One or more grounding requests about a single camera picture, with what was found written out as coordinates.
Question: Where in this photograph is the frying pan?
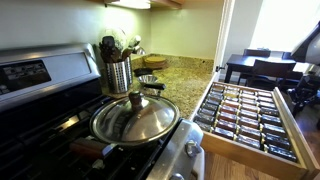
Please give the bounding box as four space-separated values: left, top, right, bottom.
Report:
69 94 181 160

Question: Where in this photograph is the stainless steel gas stove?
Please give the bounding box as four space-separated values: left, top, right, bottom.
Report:
0 43 206 180

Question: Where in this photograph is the oregano spice jar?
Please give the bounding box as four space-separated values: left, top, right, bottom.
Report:
199 107 220 117

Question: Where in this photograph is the white door frame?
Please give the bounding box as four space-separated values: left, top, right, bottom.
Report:
213 0 236 83

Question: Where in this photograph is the wooden spoon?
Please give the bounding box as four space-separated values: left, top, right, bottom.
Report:
121 46 134 62

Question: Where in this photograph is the bright window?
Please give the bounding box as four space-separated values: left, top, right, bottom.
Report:
249 0 320 53

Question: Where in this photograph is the black cardamom spice jar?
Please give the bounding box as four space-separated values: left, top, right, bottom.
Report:
257 96 275 104

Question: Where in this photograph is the yellow powder spice jar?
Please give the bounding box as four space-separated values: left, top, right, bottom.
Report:
223 90 241 98

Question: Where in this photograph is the white pepper spice jar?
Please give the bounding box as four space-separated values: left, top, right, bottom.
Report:
264 133 293 150

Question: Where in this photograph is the dark dining chair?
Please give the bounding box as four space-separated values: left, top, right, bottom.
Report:
242 48 272 58
281 50 296 61
246 59 291 91

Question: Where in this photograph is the round wooden board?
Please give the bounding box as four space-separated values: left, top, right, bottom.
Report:
143 55 168 70

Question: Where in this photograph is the red chili spice jar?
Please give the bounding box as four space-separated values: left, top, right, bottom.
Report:
217 111 239 123

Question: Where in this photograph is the sumac spice jar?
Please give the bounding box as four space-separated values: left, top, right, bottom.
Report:
212 126 237 141

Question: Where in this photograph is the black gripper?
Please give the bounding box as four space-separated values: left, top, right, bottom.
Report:
288 71 320 116

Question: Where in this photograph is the perforated steel utensil holder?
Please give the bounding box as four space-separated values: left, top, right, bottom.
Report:
105 59 130 94
123 56 134 86

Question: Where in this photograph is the cumin spice jar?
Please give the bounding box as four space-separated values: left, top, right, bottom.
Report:
235 134 263 150

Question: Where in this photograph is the silver stove knob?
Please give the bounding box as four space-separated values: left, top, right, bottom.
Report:
184 139 203 158
169 172 185 180

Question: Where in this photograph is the cloves spice jar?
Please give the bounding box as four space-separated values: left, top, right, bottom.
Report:
259 107 280 118

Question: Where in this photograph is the under-cabinet light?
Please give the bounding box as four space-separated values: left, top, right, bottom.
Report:
109 0 153 10

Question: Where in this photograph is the wooden spice drawer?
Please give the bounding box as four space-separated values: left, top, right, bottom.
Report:
192 80 320 180

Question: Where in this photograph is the wire whisk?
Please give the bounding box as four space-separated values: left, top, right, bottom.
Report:
101 28 128 51

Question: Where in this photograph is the metal ladle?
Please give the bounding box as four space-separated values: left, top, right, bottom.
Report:
133 46 147 56

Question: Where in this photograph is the garam masala spice jar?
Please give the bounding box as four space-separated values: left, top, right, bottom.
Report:
237 125 262 140

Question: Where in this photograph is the small black pan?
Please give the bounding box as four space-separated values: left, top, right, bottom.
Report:
133 67 154 77

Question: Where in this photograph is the black cooking spoon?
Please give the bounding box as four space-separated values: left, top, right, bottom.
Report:
99 35 122 64

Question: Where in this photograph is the star anise spice jar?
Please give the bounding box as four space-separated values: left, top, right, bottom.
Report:
258 101 278 110

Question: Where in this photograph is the thyme spice jar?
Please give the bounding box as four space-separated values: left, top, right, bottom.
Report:
202 102 221 111

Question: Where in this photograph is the nutmeg spice jar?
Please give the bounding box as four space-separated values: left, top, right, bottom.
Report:
238 116 261 130

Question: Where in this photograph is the steel pan lid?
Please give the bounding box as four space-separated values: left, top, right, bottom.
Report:
89 90 181 145

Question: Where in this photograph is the white kitchen utensil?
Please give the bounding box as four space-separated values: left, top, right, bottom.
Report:
128 34 143 49

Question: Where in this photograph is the black pepper spice jar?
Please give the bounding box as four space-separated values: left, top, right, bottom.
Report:
259 114 284 127

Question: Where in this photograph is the mustard seeds spice jar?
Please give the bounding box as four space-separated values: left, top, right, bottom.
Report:
261 123 288 138

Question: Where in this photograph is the dark dining table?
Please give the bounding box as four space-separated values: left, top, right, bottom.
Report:
223 53 298 84

